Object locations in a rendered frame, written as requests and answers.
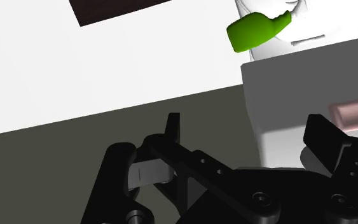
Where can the pink rounded bar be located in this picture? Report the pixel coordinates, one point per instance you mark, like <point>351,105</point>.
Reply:
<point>357,113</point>

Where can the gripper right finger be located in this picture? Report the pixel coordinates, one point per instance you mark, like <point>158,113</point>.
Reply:
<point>349,173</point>

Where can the green bottle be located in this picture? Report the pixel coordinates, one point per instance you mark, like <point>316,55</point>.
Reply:
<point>253,31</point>

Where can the white box-shaped cabinet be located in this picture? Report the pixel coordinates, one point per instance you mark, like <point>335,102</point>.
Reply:
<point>290,93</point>

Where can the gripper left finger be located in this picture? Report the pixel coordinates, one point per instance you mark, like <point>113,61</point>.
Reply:
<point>181,155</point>

